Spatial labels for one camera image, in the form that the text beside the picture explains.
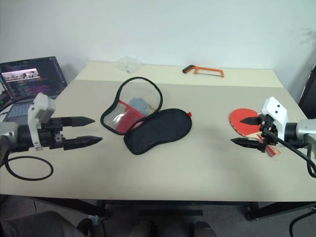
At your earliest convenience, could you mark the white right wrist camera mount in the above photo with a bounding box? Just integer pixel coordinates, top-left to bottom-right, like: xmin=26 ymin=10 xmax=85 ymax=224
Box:
xmin=256 ymin=96 xmax=289 ymax=143

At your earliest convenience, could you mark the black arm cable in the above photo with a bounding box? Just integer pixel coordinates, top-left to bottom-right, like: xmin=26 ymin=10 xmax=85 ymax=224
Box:
xmin=264 ymin=129 xmax=316 ymax=179
xmin=4 ymin=145 xmax=54 ymax=183

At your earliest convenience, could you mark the open laptop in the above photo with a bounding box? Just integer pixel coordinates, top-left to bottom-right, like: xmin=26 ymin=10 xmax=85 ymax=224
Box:
xmin=0 ymin=56 xmax=69 ymax=122

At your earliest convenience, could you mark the black pouch with clear lid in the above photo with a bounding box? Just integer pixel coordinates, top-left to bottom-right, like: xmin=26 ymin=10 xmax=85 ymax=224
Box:
xmin=100 ymin=76 xmax=193 ymax=156

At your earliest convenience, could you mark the red table tennis paddle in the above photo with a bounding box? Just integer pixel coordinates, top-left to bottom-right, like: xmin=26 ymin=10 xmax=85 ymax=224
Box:
xmin=229 ymin=107 xmax=281 ymax=158

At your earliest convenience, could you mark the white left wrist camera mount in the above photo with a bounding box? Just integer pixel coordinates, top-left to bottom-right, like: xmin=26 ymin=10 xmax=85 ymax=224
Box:
xmin=27 ymin=93 xmax=56 ymax=152

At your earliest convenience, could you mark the black chair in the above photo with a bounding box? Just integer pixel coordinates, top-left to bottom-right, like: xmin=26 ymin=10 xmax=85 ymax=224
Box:
xmin=298 ymin=66 xmax=316 ymax=119

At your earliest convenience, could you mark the dark rounded shape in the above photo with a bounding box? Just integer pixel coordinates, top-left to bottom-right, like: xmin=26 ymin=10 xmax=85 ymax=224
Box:
xmin=193 ymin=220 xmax=213 ymax=237

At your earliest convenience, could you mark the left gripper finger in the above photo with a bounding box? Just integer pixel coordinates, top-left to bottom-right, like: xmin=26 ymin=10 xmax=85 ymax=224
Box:
xmin=63 ymin=136 xmax=103 ymax=151
xmin=61 ymin=116 xmax=96 ymax=128

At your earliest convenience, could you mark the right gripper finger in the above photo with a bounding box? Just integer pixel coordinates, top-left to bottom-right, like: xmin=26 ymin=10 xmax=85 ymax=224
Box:
xmin=230 ymin=137 xmax=264 ymax=153
xmin=238 ymin=117 xmax=260 ymax=126

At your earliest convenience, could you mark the orange hacksaw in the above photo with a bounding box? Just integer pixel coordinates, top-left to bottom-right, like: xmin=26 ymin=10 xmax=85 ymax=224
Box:
xmin=182 ymin=64 xmax=225 ymax=79

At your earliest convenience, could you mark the black floor cable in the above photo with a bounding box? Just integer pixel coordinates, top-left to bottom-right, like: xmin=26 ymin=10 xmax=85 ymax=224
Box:
xmin=288 ymin=206 xmax=316 ymax=237

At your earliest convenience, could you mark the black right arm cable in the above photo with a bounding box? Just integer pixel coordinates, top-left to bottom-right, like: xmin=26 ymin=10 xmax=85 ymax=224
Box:
xmin=264 ymin=129 xmax=316 ymax=179

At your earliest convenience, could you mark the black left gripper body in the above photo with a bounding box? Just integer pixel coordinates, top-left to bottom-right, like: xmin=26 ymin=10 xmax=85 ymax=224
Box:
xmin=37 ymin=117 xmax=73 ymax=150

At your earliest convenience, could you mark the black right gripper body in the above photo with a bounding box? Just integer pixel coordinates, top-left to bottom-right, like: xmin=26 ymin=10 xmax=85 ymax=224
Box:
xmin=256 ymin=114 xmax=281 ymax=154

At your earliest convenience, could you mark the black table frame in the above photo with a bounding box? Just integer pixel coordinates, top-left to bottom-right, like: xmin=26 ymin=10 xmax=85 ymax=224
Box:
xmin=32 ymin=197 xmax=316 ymax=222

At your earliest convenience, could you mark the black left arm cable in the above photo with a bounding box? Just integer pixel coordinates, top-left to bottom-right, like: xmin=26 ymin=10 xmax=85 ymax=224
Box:
xmin=4 ymin=145 xmax=54 ymax=183

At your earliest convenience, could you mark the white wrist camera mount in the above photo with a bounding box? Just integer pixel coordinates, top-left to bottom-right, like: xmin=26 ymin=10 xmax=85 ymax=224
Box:
xmin=27 ymin=93 xmax=56 ymax=152
xmin=256 ymin=96 xmax=289 ymax=143

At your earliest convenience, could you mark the clear plastic bag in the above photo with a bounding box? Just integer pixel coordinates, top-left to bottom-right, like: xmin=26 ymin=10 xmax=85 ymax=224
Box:
xmin=116 ymin=56 xmax=144 ymax=74

